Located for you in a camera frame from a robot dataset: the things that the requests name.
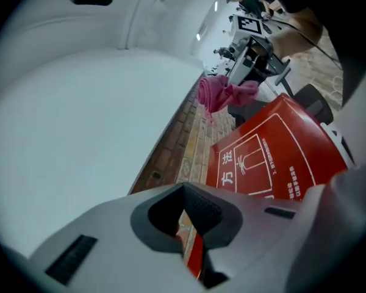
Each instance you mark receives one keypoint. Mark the pink cloth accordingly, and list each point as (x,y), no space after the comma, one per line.
(222,96)

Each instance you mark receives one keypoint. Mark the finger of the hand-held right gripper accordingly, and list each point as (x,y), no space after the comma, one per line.
(241,69)

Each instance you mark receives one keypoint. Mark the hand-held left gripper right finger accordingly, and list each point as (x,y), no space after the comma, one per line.
(256,224)

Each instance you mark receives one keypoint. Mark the black office chair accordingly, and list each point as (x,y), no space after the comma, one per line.
(312,102)

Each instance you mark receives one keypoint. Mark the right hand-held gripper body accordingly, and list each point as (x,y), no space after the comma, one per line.
(248,26)

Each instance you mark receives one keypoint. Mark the person's right forearm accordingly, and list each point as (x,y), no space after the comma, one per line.
(299,32)

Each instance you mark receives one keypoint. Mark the red fire extinguisher box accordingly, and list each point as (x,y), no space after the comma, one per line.
(277,151)

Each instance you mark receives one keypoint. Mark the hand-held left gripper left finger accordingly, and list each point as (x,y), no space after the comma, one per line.
(109,224)

